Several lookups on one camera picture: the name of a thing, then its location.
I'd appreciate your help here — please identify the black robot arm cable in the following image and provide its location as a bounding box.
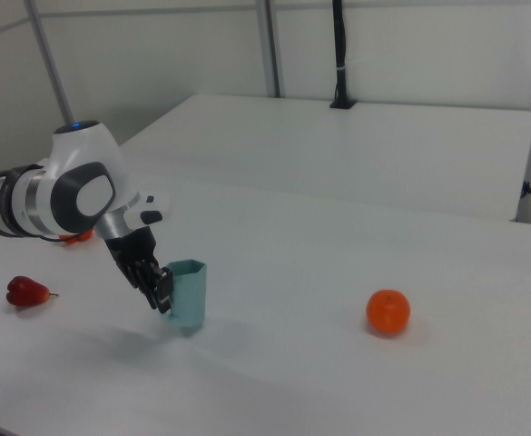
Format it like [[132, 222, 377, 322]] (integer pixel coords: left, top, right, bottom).
[[0, 164, 66, 243]]

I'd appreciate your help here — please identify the white background table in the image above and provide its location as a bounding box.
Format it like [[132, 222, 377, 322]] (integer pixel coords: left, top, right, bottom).
[[118, 93, 531, 223]]

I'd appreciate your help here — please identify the orange fruit cluster with leaves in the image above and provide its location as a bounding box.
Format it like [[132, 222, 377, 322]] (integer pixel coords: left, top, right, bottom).
[[58, 228, 95, 247]]

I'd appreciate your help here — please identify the red pear-shaped fruit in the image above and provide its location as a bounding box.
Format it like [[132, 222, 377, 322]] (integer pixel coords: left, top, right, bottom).
[[5, 275, 60, 308]]

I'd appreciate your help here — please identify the light teal hexagonal mug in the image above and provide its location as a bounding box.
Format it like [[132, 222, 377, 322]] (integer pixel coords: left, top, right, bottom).
[[162, 258, 210, 329]]

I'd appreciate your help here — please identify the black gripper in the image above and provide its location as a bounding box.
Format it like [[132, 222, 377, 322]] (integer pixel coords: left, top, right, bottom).
[[103, 226, 174, 315]]

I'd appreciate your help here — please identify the grey aluminium frame post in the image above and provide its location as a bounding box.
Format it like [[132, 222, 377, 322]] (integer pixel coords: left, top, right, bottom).
[[254, 0, 285, 99], [24, 0, 76, 124]]

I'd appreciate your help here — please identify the black pole with clamp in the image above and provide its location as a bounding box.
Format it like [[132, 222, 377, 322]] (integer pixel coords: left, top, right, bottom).
[[329, 0, 357, 111]]

